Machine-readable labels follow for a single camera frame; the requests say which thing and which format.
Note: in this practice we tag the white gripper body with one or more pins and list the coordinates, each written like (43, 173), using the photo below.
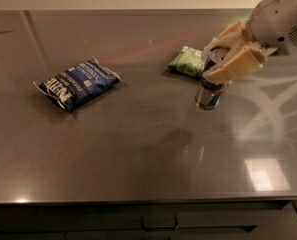
(277, 20)

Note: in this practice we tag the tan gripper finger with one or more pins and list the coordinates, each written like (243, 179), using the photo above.
(234, 40)
(245, 61)

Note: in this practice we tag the redbull can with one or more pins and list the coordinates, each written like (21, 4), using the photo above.
(208, 94)

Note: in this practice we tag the green jalapeno chip bag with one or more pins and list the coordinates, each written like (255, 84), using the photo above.
(188, 62)

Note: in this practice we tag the blue chip bag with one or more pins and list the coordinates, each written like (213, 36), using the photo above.
(78, 84)

